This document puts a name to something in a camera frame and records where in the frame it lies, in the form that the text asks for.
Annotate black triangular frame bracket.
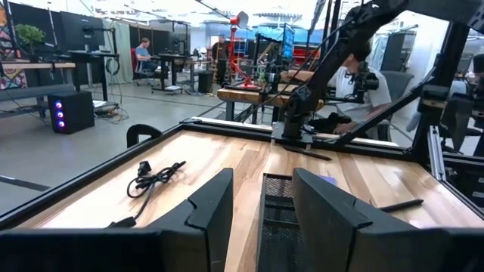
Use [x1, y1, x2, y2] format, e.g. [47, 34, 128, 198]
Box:
[126, 123, 163, 149]

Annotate black office desk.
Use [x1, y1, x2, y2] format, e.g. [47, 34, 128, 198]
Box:
[67, 50, 120, 102]

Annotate blue screen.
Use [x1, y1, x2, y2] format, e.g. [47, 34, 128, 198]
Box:
[281, 23, 296, 60]

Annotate black aluminium rig frame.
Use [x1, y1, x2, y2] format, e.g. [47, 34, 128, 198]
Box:
[0, 0, 484, 232]

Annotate black monitor on arm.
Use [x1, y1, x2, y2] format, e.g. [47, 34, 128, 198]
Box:
[59, 11, 106, 52]

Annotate black monitor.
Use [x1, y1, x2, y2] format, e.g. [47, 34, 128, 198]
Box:
[7, 2, 61, 51]

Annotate wooden background table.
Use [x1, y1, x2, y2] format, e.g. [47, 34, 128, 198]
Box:
[217, 69, 326, 124]

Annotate black mesh desk organizer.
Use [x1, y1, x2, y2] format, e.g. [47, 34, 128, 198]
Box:
[256, 172, 330, 272]

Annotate black pen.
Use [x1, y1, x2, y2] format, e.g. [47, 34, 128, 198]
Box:
[377, 198, 425, 213]

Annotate red office chair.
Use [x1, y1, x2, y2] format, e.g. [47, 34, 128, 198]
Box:
[130, 47, 157, 87]

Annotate black waste bin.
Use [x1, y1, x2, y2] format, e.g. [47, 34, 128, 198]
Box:
[197, 70, 215, 94]

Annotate green potted plant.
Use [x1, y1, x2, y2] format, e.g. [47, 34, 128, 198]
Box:
[14, 23, 47, 63]

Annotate grey office chair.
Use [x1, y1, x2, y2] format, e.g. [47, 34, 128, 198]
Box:
[377, 70, 416, 143]

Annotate person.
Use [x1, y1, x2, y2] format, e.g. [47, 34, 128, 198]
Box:
[327, 39, 393, 138]
[135, 36, 160, 73]
[210, 33, 230, 87]

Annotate pale green curtain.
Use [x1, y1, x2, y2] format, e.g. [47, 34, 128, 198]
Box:
[101, 18, 134, 85]

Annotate black camera device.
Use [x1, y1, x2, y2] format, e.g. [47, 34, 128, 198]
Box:
[353, 60, 380, 105]

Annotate black lamp power cable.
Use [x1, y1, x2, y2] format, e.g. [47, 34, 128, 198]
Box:
[107, 160, 188, 229]

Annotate colourful wall art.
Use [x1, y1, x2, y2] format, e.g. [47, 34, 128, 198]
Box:
[0, 5, 28, 91]

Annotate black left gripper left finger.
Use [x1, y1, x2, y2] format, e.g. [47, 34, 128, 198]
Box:
[146, 168, 234, 272]

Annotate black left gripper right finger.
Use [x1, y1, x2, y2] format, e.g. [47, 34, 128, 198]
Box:
[291, 168, 420, 272]

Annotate black computer tower purple lights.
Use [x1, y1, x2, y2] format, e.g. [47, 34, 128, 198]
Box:
[47, 90, 95, 135]

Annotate red desk lamp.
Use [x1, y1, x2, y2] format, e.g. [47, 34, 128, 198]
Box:
[225, 10, 262, 91]

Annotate wooden shelf board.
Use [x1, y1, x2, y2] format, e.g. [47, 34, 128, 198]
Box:
[0, 61, 76, 71]

